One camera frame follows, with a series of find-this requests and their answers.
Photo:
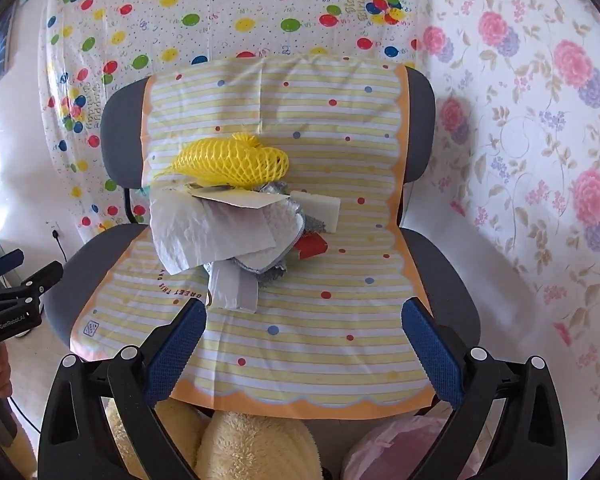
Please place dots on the white paper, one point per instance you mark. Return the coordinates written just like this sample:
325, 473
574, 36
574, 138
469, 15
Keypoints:
190, 230

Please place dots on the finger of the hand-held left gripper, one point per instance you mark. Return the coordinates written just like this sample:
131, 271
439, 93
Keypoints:
7, 261
42, 277

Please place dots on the silver foil packaging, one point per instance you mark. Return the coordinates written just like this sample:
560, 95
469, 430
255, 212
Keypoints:
282, 222

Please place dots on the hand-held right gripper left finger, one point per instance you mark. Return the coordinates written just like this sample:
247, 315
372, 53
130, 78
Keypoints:
177, 355

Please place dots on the small red box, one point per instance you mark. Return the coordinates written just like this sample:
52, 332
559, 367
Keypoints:
310, 247

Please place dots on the yellow foam fruit net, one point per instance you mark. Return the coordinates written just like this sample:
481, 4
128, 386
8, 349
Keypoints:
230, 160

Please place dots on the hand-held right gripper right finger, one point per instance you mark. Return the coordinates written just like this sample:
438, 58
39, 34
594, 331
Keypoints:
430, 355

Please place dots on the balloon print plastic sheet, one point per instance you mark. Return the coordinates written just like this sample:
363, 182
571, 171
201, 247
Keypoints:
205, 10

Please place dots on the grey padded chair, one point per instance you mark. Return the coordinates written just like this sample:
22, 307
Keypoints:
120, 115

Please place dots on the brown cardboard piece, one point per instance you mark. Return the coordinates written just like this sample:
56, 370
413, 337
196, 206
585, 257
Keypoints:
240, 199

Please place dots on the white wall socket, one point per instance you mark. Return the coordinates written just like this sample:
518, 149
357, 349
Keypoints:
53, 227

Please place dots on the bin with pink bag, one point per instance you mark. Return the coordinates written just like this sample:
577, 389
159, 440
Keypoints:
405, 445

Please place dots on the floral print wall sheet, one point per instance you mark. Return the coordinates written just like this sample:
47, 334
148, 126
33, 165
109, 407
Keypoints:
530, 160

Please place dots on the white foam block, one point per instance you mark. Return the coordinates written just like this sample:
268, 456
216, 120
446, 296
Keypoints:
322, 210

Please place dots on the yellow striped dotted plastic sheet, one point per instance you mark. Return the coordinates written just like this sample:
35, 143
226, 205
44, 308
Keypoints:
305, 310

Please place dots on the person's yellow fleece trousers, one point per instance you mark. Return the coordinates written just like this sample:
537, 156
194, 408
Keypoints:
250, 445

